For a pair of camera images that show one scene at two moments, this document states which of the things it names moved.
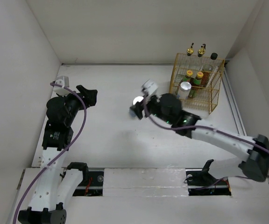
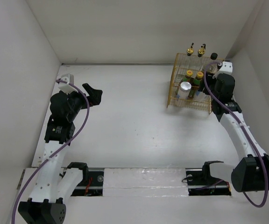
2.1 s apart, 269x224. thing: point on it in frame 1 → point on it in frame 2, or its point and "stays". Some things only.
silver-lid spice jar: [184, 89] stays
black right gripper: [138, 108] → [209, 80]
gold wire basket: [197, 81] stays
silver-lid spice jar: [131, 112] → [200, 96]
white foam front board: [145, 182] stays
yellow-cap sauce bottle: [196, 83] stays
